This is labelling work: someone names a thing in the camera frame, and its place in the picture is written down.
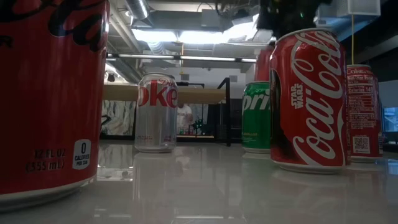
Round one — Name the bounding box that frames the small green machine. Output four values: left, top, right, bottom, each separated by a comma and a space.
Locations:
191, 119, 206, 136

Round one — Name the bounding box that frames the white hanging box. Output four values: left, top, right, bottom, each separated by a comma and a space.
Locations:
337, 0, 382, 17

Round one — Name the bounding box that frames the wooden shelf with black frame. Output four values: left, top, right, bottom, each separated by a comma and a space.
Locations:
99, 77, 233, 147

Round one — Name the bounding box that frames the long black linear light fixture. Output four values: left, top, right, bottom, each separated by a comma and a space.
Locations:
105, 53, 258, 63

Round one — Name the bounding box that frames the red Star Wars Coca-Cola can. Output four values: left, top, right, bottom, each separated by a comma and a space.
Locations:
269, 27, 348, 174

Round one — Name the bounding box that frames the gray ceiling box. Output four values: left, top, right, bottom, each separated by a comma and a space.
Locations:
200, 8, 223, 31

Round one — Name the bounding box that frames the bright ceiling light panel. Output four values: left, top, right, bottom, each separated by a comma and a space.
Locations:
132, 21, 259, 45

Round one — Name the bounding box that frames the green Sprite can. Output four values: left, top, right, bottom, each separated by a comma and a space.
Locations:
241, 81, 272, 154

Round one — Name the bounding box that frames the red Coca-Cola original taste can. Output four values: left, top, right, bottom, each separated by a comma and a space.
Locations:
346, 64, 382, 164

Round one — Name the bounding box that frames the light wooden workbench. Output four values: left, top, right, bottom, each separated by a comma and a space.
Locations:
175, 133, 215, 140

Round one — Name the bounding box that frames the silver Diet Coke can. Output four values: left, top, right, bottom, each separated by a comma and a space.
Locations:
134, 72, 179, 154

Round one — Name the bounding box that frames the white patterned curtain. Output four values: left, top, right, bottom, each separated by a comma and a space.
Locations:
101, 100, 137, 137

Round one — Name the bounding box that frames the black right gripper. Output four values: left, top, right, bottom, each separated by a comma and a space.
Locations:
257, 0, 333, 40

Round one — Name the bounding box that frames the red Coke Zero can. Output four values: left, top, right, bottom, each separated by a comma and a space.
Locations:
0, 0, 111, 212
254, 45, 276, 83

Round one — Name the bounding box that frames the silver round air duct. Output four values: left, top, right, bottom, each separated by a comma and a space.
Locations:
124, 0, 150, 20

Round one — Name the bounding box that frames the blue lit monitor screen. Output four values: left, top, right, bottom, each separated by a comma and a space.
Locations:
382, 107, 398, 133

